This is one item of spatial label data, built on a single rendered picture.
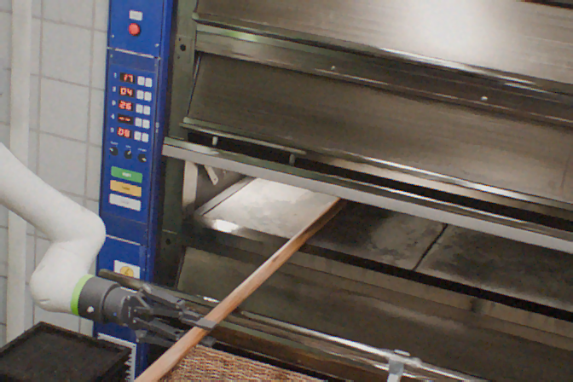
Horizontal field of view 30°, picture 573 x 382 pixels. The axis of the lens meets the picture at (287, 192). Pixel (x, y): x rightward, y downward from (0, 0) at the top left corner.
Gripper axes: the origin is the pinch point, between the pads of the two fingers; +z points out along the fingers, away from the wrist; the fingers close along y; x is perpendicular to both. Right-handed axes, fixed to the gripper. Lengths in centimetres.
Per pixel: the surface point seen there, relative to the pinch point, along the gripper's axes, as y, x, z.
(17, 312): 42, -52, -80
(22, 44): -36, -51, -80
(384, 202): -22, -39, 25
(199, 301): 2.5, -16.3, -7.8
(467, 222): -22, -39, 44
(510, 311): 2, -54, 55
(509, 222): -25, -39, 52
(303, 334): 3.0, -16.0, 17.2
